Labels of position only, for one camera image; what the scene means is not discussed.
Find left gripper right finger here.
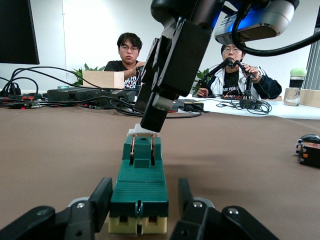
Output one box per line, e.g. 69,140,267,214
169,177,281,240

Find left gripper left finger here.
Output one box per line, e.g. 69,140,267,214
0,177,114,240

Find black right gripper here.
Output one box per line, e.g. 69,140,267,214
134,0,225,133

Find green load switch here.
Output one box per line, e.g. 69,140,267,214
107,123,170,235

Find green plant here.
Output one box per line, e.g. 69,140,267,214
191,68,213,96
73,62,106,86

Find person in black shirt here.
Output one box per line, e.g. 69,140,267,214
103,32,148,91

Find black adapter yellow labels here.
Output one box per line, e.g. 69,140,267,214
174,98,205,112

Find small black power box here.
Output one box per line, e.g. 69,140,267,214
109,90,137,104

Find light wooden box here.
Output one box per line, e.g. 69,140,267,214
82,70,125,89

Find large black power box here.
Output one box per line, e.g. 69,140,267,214
46,86,106,103

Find person in white jacket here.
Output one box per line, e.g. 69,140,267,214
196,43,283,101

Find clear bottle green cap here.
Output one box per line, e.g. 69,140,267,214
284,67,308,106

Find light wooden block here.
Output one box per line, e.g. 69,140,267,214
299,88,320,109

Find black monitor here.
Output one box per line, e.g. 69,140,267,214
0,0,41,65

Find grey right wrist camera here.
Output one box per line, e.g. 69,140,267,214
214,0,296,46

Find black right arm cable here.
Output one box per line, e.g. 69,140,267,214
231,0,320,57

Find black selector switch orange block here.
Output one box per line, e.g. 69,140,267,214
296,133,320,169

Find black cable tangle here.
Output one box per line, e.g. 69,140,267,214
0,66,203,119

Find grey ribbed post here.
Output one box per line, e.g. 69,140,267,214
303,22,320,91

